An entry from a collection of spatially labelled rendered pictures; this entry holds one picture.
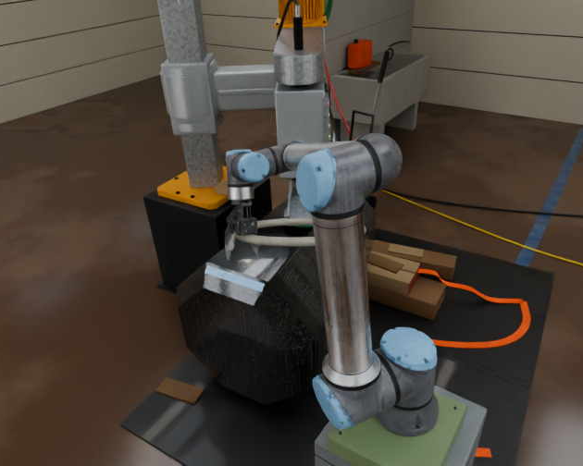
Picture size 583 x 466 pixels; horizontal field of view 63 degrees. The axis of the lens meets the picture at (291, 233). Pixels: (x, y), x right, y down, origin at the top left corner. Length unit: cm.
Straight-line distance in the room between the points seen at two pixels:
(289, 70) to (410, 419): 141
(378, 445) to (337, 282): 57
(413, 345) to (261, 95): 189
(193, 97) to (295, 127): 82
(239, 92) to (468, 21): 458
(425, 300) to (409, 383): 184
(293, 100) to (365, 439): 139
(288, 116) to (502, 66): 503
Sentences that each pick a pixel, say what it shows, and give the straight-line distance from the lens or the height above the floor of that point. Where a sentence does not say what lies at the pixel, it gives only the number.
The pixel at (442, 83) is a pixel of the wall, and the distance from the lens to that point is 718.
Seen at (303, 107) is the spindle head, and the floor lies 149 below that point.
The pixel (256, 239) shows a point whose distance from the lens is 157.
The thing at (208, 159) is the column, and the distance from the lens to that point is 301.
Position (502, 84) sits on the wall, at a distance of 697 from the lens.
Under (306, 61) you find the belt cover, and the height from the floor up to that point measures 169.
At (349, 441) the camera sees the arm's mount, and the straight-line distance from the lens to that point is 147.
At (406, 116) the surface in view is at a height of 16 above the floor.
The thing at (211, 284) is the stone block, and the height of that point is 78.
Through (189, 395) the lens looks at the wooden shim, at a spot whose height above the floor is 3.
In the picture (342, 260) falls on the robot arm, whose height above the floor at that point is 154.
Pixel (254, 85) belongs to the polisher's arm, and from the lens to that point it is 283.
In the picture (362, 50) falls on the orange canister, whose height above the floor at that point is 105.
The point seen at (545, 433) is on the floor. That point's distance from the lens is 283.
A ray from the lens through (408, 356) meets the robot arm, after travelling 130.
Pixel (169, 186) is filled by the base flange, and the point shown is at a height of 78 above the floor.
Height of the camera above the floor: 214
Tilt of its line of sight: 32 degrees down
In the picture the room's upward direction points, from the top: 3 degrees counter-clockwise
